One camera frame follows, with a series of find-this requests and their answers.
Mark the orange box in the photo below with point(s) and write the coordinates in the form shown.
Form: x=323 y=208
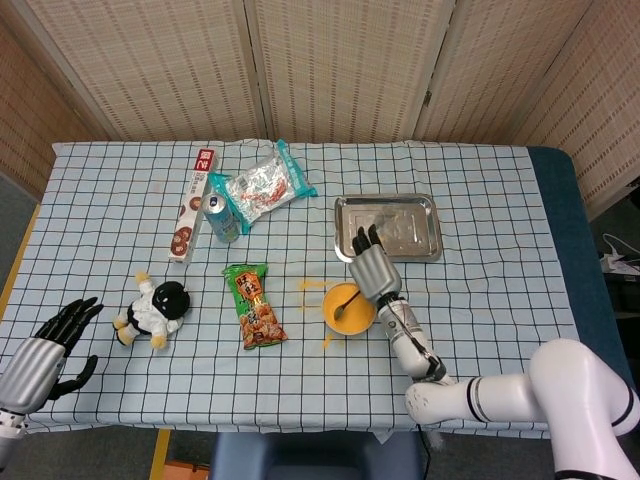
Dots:
x=187 y=472

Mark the woven beige folding screen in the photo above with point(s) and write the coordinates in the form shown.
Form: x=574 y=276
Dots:
x=350 y=65

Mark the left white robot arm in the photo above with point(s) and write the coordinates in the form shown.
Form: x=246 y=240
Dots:
x=9 y=435

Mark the blue padded table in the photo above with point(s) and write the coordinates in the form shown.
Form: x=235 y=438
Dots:
x=575 y=250

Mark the blue checkered tablecloth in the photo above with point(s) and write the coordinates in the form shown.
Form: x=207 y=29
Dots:
x=150 y=390

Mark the black-headed plush doll white coat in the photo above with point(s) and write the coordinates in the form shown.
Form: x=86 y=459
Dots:
x=170 y=300

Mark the green snack bag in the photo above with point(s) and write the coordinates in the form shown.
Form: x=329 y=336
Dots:
x=252 y=310

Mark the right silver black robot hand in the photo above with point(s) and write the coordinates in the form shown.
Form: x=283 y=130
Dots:
x=375 y=272

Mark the metal tray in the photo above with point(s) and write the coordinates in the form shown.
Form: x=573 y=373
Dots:
x=415 y=220

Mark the black plastic spoon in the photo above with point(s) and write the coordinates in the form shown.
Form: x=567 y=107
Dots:
x=339 y=313

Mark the blue padded seat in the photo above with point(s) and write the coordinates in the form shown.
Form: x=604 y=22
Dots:
x=315 y=455

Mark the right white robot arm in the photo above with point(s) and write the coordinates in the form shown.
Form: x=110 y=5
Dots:
x=405 y=335

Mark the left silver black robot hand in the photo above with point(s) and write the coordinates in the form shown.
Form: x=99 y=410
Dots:
x=30 y=370

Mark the blue drink can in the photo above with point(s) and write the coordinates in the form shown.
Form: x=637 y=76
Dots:
x=222 y=220

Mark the silver teal snack packet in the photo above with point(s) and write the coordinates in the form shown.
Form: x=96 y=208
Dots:
x=265 y=190

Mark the white cookie box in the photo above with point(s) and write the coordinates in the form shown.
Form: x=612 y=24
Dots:
x=186 y=232

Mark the off-white bowl of orange powder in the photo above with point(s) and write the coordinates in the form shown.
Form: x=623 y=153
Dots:
x=355 y=322

